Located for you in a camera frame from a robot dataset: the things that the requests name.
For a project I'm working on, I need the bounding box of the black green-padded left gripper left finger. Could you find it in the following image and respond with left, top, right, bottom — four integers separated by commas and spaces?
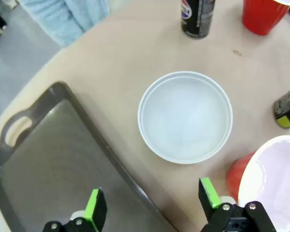
42, 187, 108, 232

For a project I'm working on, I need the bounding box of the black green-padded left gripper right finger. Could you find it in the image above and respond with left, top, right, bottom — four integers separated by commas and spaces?
198, 177, 276, 232

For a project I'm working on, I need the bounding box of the red plastic party cup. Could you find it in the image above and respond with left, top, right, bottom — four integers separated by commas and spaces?
226, 135, 290, 232
241, 0, 290, 36

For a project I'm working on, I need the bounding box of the white plastic bowl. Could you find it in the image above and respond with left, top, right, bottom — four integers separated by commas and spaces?
137, 71, 233, 165
139, 73, 231, 161

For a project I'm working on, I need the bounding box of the black Pepsi soda can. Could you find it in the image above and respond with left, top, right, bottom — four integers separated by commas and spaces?
180, 0, 217, 39
273, 83, 290, 129

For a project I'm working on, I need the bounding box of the person in blue fleece jacket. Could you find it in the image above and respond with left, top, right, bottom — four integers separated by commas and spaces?
19, 0, 111, 47

